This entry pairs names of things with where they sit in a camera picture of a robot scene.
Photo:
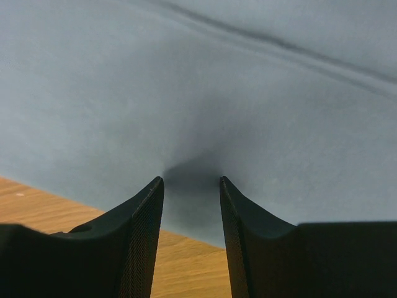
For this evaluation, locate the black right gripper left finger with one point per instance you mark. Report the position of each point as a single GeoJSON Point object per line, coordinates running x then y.
{"type": "Point", "coordinates": [112, 255]}

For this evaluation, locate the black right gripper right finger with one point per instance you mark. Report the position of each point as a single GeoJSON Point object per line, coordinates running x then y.
{"type": "Point", "coordinates": [269, 257]}

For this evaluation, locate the light blue t shirt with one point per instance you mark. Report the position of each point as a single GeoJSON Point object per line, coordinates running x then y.
{"type": "Point", "coordinates": [294, 101]}

